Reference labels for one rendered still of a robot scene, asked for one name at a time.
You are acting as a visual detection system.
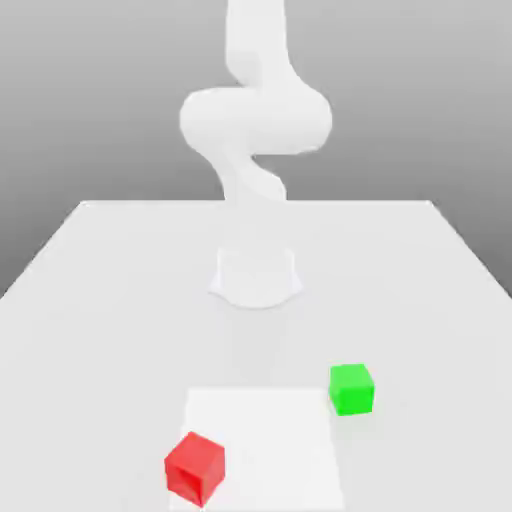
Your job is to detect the small green cube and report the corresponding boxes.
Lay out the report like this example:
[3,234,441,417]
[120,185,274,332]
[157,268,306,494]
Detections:
[328,362,376,417]

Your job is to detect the small red cube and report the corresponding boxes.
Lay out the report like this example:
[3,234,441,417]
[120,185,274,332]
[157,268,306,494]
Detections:
[163,430,226,509]

